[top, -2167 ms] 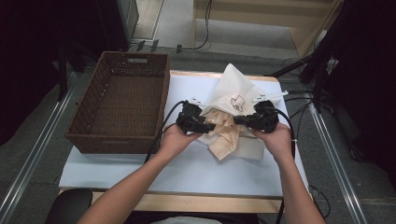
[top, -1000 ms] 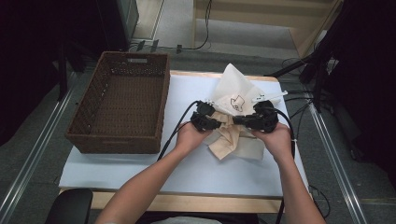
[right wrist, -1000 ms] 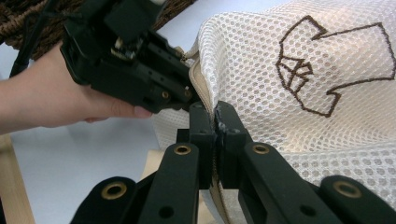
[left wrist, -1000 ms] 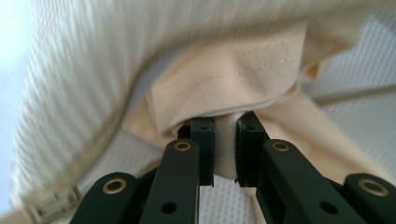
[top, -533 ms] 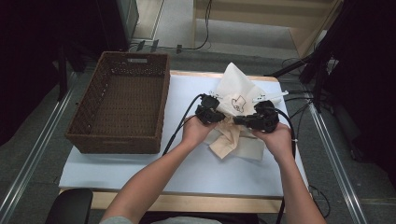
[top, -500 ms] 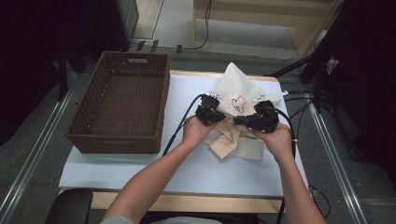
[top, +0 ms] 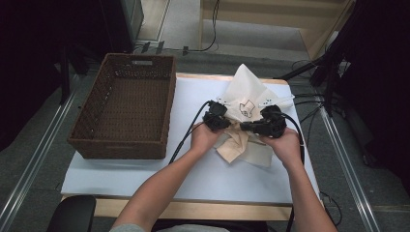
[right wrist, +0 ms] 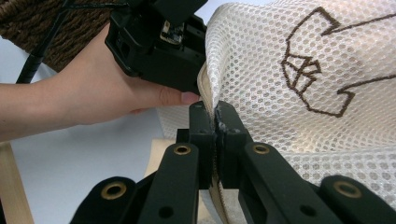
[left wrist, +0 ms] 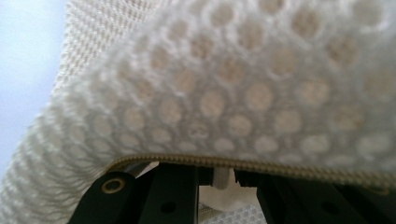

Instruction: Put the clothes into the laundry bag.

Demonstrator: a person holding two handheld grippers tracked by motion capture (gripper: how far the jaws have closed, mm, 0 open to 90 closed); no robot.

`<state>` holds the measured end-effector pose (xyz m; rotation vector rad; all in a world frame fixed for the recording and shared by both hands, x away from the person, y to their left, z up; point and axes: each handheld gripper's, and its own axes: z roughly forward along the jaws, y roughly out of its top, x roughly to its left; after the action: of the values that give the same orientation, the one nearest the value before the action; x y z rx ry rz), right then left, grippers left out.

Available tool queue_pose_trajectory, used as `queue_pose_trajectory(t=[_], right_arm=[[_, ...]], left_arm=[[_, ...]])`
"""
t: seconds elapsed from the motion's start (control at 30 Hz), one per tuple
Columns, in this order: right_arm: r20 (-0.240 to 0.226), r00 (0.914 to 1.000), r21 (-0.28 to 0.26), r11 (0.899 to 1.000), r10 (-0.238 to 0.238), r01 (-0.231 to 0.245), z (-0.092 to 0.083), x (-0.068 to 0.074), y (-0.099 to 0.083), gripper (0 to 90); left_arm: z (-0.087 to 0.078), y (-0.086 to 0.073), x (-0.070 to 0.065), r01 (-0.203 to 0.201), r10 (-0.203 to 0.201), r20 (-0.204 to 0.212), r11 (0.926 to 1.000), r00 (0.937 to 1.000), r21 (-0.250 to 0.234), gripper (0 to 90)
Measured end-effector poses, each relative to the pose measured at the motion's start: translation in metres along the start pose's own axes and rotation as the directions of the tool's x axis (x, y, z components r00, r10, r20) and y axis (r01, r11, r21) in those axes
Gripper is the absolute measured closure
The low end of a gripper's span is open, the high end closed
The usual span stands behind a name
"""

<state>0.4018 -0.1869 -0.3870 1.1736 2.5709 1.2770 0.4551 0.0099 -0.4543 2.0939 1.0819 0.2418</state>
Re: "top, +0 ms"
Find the wooden platform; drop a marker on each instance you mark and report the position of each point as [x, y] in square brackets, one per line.
[257, 13]

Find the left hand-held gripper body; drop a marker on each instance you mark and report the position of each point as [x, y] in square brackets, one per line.
[215, 112]

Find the cream garment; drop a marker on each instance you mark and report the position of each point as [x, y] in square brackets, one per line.
[233, 148]

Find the brown wicker basket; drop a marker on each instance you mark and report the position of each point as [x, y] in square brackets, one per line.
[129, 109]

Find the white cloth bag with print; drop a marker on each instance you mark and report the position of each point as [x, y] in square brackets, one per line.
[245, 87]

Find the black metal stand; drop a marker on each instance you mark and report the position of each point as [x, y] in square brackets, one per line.
[330, 71]

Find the dark floor plug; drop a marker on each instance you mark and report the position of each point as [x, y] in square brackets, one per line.
[185, 50]
[160, 47]
[145, 47]

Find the metal floor rail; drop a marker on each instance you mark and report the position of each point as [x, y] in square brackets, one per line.
[348, 167]
[35, 158]

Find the person's right hand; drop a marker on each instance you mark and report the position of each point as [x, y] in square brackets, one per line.
[286, 148]

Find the wooden table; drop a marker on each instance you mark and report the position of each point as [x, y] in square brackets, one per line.
[199, 210]

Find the white table cover sheet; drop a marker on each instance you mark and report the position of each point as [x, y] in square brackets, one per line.
[199, 179]

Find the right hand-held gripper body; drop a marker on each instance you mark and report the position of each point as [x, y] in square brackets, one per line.
[274, 124]

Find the person's grey shirt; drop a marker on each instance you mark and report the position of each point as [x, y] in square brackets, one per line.
[193, 228]

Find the dark cabinet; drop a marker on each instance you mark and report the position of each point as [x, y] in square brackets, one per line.
[125, 22]

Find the person's left hand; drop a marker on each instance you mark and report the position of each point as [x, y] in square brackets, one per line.
[203, 138]

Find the black chair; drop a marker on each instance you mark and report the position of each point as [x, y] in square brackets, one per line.
[72, 211]

